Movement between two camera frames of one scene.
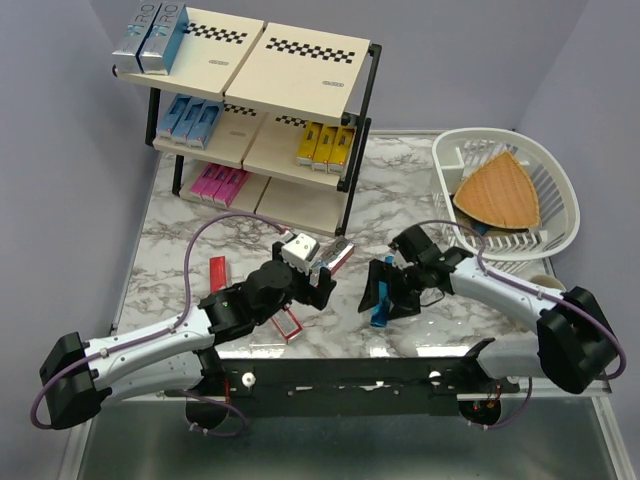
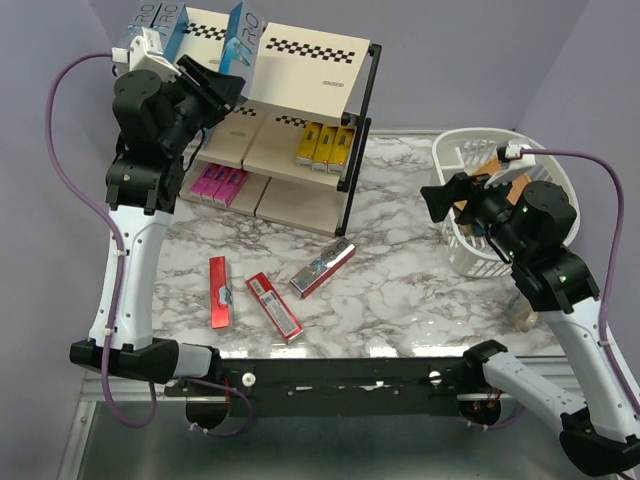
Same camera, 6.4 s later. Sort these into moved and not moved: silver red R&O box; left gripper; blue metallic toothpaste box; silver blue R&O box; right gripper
Moved: left gripper; right gripper; blue metallic toothpaste box
Not moved: silver blue R&O box; silver red R&O box
